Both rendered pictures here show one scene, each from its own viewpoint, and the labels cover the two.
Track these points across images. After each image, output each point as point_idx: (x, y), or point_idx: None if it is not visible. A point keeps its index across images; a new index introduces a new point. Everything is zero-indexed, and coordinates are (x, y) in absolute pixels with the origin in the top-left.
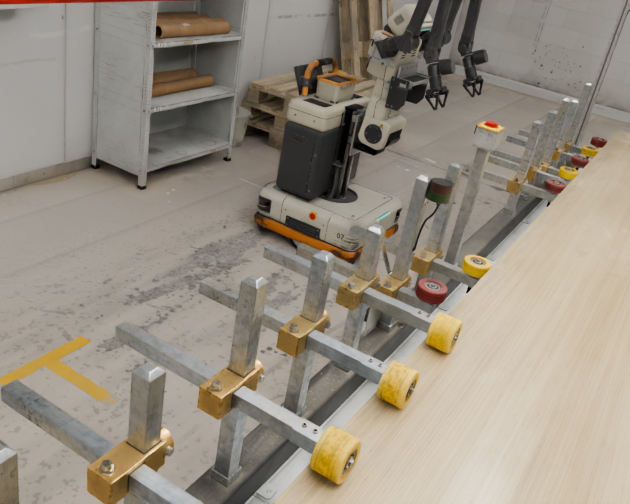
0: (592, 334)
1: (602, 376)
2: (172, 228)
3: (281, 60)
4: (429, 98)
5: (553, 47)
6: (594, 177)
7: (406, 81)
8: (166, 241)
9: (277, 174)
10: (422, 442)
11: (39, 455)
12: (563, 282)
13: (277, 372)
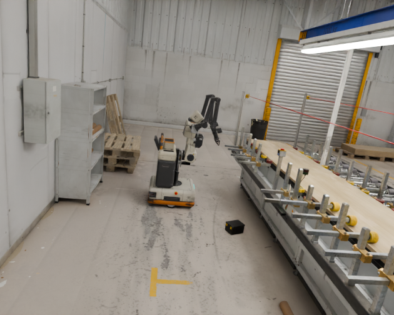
0: (341, 197)
1: (357, 205)
2: (122, 216)
3: None
4: (216, 142)
5: (163, 107)
6: (270, 155)
7: (202, 137)
8: (127, 222)
9: (156, 181)
10: None
11: (197, 310)
12: (318, 187)
13: (218, 250)
